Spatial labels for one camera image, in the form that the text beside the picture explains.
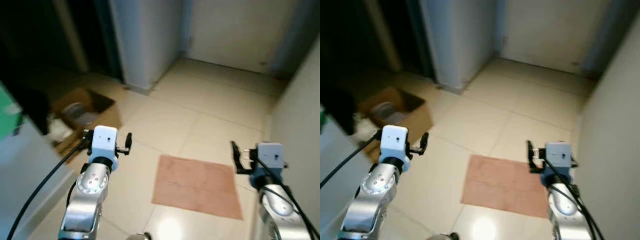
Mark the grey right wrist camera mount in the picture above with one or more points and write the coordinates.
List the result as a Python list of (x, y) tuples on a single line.
[(558, 153), (270, 154)]

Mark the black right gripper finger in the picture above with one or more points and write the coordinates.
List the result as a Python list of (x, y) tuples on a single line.
[(235, 156), (530, 155)]

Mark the open brown cardboard box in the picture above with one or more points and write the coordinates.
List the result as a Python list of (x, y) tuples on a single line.
[(410, 107), (102, 107)]

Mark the white cabinet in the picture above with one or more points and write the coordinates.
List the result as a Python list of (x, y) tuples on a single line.
[(340, 170), (27, 170)]

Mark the pink floor mat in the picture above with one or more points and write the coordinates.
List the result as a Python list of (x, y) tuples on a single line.
[(505, 185), (197, 186)]

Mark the green panel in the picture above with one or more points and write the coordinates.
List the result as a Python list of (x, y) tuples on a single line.
[(322, 119), (9, 114)]

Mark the cream door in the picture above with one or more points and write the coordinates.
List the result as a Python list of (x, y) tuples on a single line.
[(550, 30), (235, 30)]

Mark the dark robot foot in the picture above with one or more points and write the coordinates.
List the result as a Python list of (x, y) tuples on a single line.
[(138, 236), (443, 236)]

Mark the grey round item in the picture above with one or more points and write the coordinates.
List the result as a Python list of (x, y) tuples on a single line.
[(387, 112), (79, 113)]

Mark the black bulky object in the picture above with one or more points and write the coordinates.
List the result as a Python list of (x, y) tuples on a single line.
[(339, 107), (27, 102)]

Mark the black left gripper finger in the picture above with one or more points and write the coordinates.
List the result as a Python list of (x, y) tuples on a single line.
[(425, 141), (128, 141), (378, 137), (88, 138)]

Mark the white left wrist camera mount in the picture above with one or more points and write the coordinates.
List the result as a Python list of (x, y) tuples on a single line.
[(395, 141), (105, 141)]

